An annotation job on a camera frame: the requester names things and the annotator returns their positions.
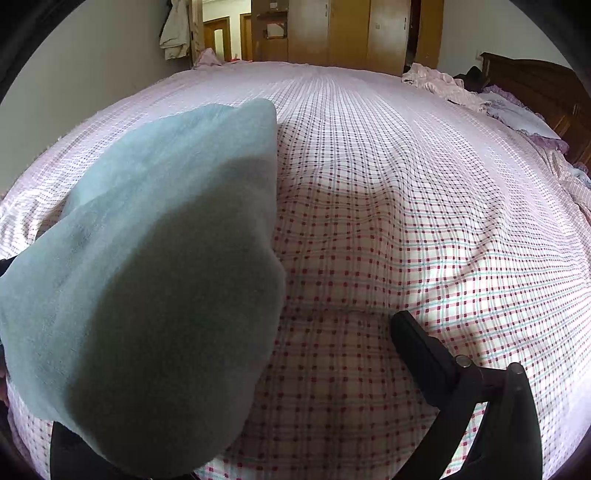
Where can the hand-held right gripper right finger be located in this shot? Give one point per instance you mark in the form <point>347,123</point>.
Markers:
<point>415,350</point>

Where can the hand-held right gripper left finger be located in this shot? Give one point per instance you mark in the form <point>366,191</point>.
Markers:
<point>74,457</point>

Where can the light blue pants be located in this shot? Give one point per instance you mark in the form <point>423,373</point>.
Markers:
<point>161,277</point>

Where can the pink checkered bed sheet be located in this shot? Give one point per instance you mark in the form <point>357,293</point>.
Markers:
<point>392,207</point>

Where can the pink crumpled bedding pile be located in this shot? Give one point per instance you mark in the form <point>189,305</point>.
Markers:
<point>512,113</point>

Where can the crumpled pink blanket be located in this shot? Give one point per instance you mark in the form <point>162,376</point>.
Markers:
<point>438,83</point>

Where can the dark wooden headboard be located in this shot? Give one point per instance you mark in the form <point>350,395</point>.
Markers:
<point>549,87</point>

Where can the wooden wardrobe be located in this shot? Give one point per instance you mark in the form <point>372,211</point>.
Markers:
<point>351,32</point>

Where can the small pink cloth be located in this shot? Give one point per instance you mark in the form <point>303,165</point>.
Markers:
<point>207,59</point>

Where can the wooden door with glass panel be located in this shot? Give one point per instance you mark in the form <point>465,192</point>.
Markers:
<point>216,41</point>

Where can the hanging beige jacket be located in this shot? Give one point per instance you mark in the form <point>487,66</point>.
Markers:
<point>175,32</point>

